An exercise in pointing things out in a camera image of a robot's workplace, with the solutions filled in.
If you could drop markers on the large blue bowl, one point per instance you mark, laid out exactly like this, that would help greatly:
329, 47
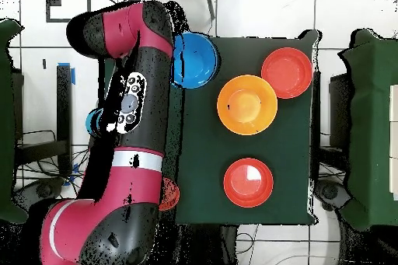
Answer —
199, 59

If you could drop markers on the green cloth covered side table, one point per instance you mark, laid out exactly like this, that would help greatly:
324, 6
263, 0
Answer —
6, 106
373, 122

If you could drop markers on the large orange bowl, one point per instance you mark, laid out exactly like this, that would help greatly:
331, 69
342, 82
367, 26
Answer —
248, 182
289, 69

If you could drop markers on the small orange bowl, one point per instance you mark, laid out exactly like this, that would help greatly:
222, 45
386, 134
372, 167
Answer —
170, 195

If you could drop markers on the dark green table cloth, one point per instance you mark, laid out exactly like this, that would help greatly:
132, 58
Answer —
217, 147

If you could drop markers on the large yellow-orange bowl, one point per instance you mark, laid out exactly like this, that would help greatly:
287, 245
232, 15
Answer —
247, 105

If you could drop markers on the blue tape strip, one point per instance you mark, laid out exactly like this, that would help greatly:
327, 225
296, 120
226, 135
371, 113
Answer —
73, 77

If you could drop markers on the black office chair base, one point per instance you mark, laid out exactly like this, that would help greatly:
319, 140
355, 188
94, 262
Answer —
40, 190
329, 192

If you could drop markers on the small blue bowl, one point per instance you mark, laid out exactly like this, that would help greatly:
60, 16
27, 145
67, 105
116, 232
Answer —
92, 122

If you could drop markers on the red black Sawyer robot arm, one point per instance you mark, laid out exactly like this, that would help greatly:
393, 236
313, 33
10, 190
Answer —
140, 184

